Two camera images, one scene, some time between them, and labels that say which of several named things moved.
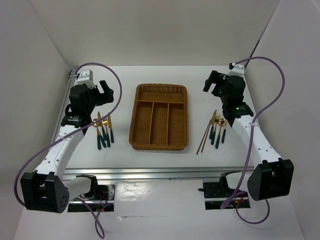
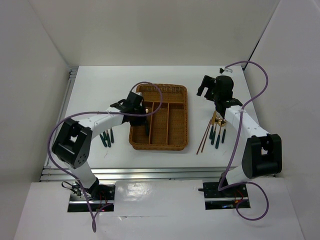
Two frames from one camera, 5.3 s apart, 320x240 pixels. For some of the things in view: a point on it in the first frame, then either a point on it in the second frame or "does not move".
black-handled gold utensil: x=223 y=135 does not move
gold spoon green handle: x=97 y=125 → x=147 y=125
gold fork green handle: x=216 y=120 does not move
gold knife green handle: x=213 y=124 does not move
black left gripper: x=103 y=98 → x=142 y=120
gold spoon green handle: x=221 y=122 does not move
